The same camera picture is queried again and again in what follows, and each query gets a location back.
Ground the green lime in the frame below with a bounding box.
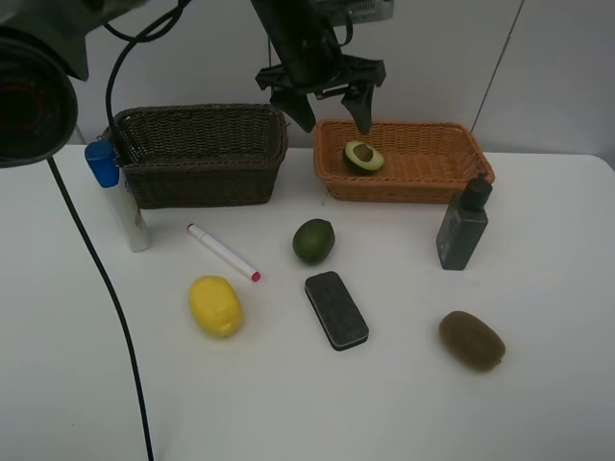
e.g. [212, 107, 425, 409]
[292, 218, 336, 264]

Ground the brown kiwi fruit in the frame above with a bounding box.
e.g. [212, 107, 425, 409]
[438, 311, 506, 373]

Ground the dark green square bottle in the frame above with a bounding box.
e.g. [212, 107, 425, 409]
[436, 172, 493, 271]

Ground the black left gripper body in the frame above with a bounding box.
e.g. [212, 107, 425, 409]
[252, 0, 386, 98]

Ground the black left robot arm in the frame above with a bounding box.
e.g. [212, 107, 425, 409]
[1, 1, 386, 168]

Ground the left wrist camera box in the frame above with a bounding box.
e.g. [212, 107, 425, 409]
[341, 0, 395, 22]

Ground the halved avocado with pit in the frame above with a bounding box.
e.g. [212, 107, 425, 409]
[342, 141, 384, 175]

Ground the dark brown wicker basket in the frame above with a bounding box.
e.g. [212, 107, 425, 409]
[101, 104, 287, 209]

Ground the white marker pink cap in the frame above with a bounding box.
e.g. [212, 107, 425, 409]
[186, 224, 261, 282]

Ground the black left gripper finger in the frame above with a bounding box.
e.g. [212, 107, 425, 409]
[270, 88, 316, 133]
[341, 84, 375, 133]

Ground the black whiteboard eraser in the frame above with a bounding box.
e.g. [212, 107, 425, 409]
[305, 271, 369, 352]

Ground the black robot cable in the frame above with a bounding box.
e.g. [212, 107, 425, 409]
[46, 0, 193, 461]

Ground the white bottle blue cap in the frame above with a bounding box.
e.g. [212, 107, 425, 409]
[85, 140, 151, 253]

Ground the orange wicker basket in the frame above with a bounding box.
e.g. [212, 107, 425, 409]
[313, 119, 495, 204]

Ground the yellow lemon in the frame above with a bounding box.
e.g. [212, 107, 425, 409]
[188, 276, 244, 338]

